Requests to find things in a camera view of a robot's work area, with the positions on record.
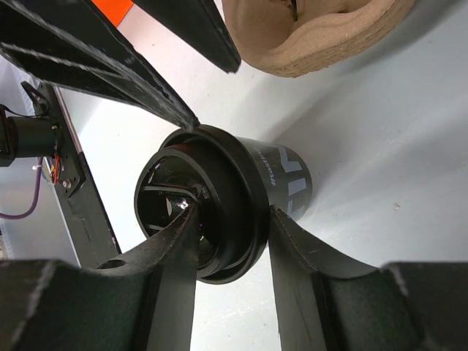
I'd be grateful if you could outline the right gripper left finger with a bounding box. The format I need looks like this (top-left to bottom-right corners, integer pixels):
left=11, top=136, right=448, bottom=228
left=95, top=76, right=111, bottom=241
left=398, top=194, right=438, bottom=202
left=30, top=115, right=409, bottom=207
left=1, top=205, right=200, bottom=350

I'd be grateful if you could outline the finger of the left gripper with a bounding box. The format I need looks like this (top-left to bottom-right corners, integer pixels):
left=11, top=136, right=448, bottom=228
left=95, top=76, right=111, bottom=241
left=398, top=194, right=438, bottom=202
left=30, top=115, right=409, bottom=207
left=1, top=1, right=200, bottom=130
left=135, top=0, right=241, bottom=73

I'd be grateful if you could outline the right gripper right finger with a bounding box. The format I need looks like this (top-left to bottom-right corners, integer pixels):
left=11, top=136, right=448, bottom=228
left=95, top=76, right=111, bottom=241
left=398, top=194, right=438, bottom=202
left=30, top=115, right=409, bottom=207
left=269, top=208, right=467, bottom=350

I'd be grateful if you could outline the orange paper bag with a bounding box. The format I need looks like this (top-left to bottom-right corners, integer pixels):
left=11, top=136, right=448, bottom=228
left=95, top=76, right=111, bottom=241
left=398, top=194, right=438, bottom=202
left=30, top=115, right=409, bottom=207
left=92, top=0, right=134, bottom=27

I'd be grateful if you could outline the dark single cup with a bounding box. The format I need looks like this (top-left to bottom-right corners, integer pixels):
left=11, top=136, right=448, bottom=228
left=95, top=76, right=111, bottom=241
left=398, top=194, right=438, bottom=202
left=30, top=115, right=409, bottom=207
left=229, top=136, right=313, bottom=221

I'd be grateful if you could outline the black cup lid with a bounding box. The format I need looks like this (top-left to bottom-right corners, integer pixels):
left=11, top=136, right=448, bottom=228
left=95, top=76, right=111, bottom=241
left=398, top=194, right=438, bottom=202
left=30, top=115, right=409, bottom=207
left=134, top=125, right=269, bottom=284

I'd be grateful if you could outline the left brown pulp cup carrier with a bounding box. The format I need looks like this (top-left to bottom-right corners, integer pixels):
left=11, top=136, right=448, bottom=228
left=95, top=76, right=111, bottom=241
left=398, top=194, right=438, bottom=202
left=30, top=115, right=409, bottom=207
left=222, top=0, right=415, bottom=78

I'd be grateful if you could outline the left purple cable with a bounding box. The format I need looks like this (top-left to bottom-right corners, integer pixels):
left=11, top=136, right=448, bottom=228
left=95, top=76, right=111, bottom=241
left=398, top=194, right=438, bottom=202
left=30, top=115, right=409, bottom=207
left=0, top=156, right=43, bottom=221

